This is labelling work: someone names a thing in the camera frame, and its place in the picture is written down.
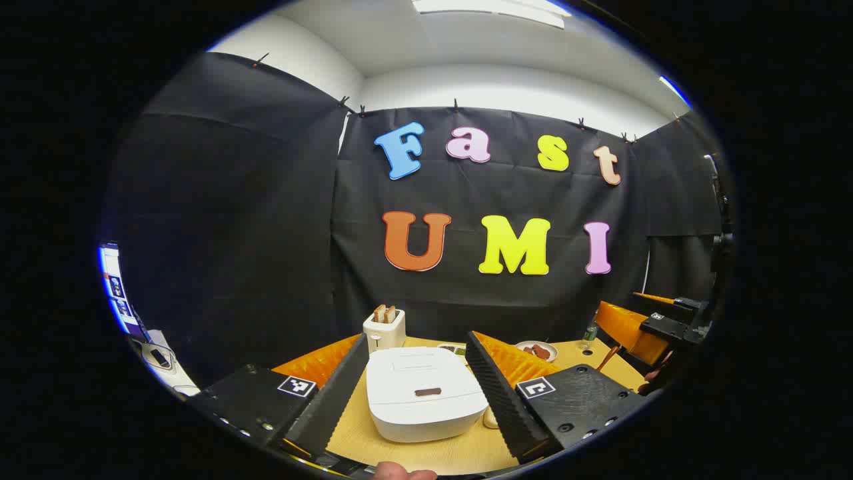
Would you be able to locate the white rice cooker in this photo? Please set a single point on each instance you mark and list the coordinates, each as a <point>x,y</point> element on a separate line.
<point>413,376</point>

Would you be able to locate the white divided seasoning dish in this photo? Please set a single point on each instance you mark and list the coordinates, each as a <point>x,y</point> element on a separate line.
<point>452,348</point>

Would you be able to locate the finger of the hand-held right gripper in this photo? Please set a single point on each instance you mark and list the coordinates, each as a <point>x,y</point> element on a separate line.
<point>686,306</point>
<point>623,326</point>

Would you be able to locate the brown meat piece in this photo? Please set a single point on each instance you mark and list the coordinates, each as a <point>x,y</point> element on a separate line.
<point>546,352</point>
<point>531,350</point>

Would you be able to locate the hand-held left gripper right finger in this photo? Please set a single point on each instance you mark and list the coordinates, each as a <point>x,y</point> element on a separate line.
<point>496,393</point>

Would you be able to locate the white side table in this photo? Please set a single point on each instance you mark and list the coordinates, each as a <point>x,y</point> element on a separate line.
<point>174,381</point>

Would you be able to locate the black smartphone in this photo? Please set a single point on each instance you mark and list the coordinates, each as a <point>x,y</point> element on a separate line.
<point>160,358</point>

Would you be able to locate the computer monitor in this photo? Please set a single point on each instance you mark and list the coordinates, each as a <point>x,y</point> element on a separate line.
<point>116,286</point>

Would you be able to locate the cream square coaster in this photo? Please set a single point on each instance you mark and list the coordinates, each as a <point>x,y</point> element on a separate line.
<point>490,420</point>

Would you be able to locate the clear bottle green label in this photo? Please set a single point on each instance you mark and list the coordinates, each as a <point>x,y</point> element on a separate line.
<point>589,334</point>

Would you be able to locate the ceiling light panel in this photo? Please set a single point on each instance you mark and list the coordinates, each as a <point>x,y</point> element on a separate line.
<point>493,9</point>

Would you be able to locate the white toaster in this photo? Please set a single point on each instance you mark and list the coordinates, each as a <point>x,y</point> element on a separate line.
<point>384,336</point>

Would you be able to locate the white oval dish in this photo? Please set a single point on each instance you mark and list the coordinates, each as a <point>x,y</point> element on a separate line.
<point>148,352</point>

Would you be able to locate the white round plate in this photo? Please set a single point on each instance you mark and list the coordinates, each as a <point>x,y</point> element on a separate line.
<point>548,355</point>

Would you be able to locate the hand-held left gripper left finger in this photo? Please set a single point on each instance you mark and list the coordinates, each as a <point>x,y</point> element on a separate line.
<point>333,400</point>

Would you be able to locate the wooden spoon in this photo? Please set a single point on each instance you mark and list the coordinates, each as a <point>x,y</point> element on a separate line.
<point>608,358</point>

